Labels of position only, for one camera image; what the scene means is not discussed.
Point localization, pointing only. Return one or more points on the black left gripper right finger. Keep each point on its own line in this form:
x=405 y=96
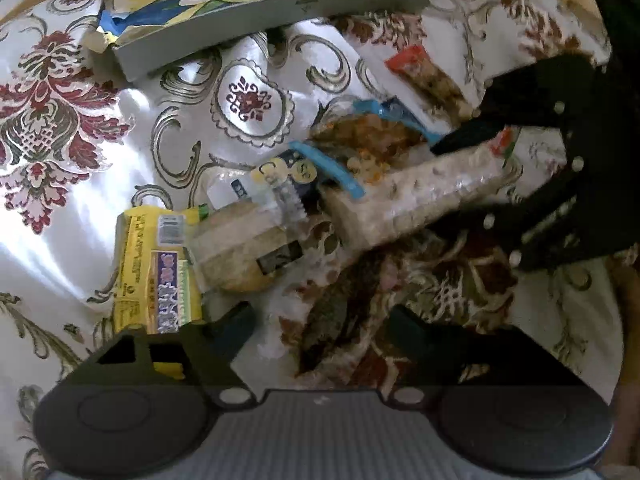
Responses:
x=499 y=400

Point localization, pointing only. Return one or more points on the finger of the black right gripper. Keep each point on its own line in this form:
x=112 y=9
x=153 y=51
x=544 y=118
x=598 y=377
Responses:
x=472 y=134

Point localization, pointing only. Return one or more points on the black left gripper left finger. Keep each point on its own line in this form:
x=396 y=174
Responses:
x=145 y=400

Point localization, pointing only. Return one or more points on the long rice cracker packet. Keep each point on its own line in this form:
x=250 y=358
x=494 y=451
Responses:
x=405 y=200

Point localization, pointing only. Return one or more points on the red topped brown ball packet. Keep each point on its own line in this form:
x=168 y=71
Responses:
x=445 y=97

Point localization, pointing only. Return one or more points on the blue mixed nut packet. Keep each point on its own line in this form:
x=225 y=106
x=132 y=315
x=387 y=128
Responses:
x=354 y=143

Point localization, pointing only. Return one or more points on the yellow snack packet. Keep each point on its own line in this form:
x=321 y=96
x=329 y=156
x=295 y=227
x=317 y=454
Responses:
x=156 y=286

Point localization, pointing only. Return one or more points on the clear round cake packet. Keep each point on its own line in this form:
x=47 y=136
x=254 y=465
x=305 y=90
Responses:
x=244 y=247

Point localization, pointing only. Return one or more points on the grey tray with painted liner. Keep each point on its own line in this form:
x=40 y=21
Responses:
x=145 y=35

